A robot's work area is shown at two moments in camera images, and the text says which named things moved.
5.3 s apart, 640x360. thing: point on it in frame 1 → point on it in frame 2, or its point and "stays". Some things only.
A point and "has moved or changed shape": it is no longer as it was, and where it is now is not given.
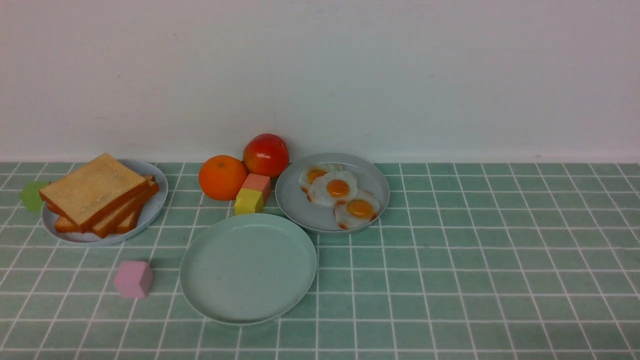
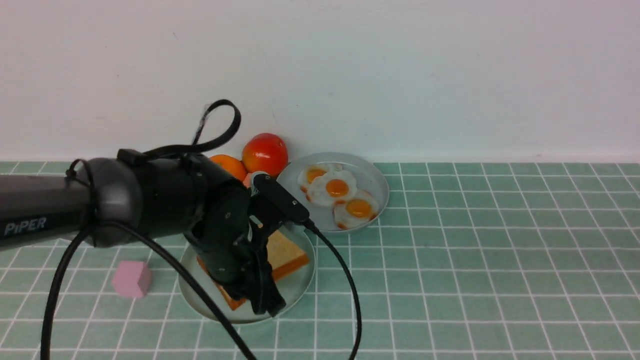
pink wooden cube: x=134 y=279 stays
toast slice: x=94 y=190 has moved or changed shape
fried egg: x=357 y=211 stays
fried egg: x=333 y=188 stays
